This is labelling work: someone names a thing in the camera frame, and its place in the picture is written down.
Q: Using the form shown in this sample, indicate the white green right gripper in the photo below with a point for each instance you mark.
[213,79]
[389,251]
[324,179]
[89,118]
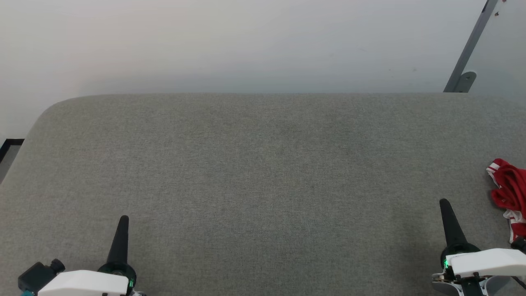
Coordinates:
[481,261]

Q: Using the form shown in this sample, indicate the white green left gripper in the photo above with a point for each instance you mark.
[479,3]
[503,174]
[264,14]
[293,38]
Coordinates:
[90,283]

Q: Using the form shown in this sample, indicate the red and white shorts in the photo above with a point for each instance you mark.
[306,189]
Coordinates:
[511,191]

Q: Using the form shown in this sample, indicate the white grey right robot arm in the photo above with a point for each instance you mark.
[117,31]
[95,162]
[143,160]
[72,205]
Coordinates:
[472,285]

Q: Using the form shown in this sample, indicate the grey fabric sofa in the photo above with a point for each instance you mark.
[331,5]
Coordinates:
[263,197]

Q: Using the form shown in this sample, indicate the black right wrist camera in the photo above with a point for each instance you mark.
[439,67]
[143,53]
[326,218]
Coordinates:
[519,245]

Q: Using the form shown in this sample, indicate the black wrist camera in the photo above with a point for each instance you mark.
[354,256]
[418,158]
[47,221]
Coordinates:
[519,245]
[37,276]

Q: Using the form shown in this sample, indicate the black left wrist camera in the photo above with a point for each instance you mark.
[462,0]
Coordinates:
[37,276]

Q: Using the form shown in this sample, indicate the black frame strip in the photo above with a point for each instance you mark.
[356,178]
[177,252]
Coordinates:
[6,150]

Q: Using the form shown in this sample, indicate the grey metal bracket bar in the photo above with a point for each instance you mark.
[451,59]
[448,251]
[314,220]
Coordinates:
[468,53]

